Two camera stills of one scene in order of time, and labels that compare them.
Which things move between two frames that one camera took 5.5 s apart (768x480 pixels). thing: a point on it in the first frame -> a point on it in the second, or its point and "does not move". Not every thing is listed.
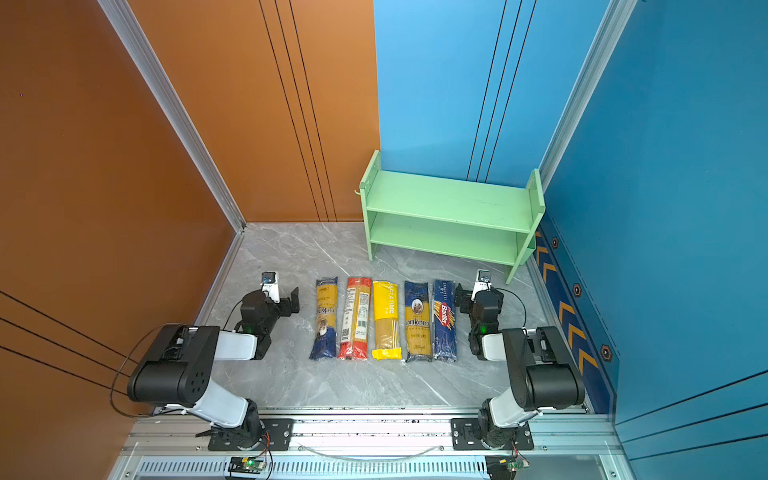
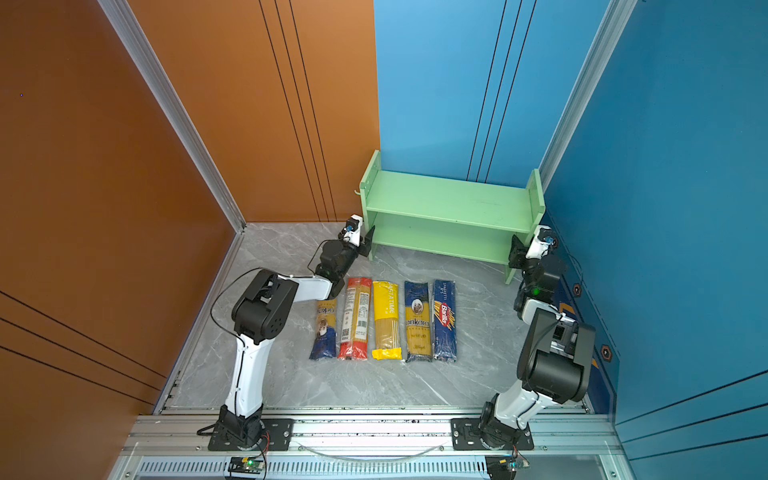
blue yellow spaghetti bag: [325, 344] does not move
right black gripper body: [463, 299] -> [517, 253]
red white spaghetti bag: [354, 343] does not move
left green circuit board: [246, 465] does not move
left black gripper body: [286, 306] -> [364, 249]
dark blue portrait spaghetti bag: [418, 322] does not move
